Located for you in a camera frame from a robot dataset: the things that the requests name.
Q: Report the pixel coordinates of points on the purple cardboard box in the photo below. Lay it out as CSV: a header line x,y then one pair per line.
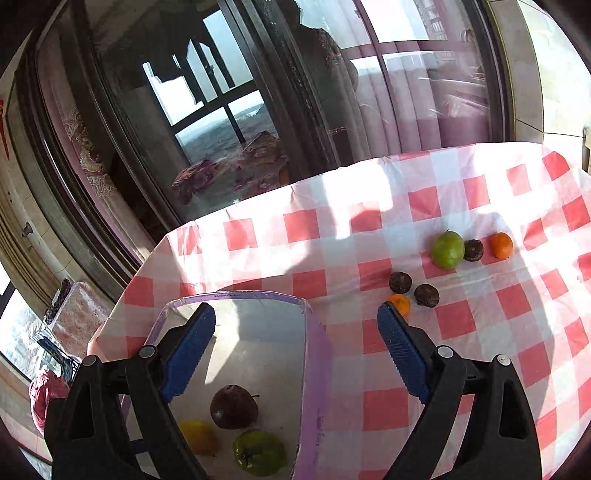
x,y
271,345

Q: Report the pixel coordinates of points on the green apple on table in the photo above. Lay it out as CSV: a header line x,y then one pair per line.
x,y
448,250

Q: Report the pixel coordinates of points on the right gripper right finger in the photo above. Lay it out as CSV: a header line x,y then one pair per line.
x,y
500,441

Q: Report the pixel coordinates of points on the dark passion fruit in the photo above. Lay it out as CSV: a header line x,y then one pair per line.
x,y
427,295
400,282
473,250

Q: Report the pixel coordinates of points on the dark window frame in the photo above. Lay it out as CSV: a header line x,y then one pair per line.
x,y
131,118

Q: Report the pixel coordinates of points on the dark red apple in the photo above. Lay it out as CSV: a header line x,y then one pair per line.
x,y
233,408

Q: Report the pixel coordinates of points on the green persimmon in box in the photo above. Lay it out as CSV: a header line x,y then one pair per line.
x,y
259,453

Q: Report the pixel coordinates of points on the yellow fruit in box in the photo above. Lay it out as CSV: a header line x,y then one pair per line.
x,y
200,437

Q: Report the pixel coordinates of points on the small orange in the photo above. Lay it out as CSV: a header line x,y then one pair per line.
x,y
402,303
501,246

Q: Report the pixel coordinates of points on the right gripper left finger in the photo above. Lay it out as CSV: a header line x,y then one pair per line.
x,y
119,409

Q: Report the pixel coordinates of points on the pink curtain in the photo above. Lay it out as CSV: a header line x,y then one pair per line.
x,y
394,77

